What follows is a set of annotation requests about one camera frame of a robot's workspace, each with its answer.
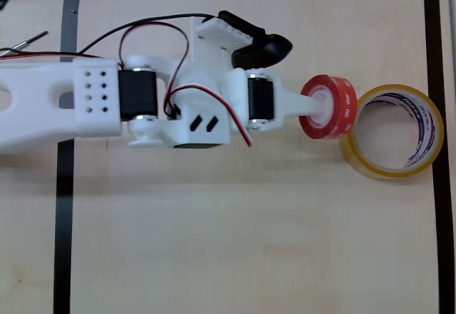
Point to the large clear yellow tape roll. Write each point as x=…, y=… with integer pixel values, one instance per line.
x=356, y=157

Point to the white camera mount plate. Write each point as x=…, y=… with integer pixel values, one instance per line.
x=222, y=34

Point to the thin metal screwdriver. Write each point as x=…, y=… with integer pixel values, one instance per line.
x=25, y=42

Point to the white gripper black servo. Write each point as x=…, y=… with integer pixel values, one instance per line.
x=260, y=100

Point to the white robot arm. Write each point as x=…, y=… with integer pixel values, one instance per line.
x=35, y=114

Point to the small red tape roll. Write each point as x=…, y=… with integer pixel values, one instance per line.
x=343, y=100

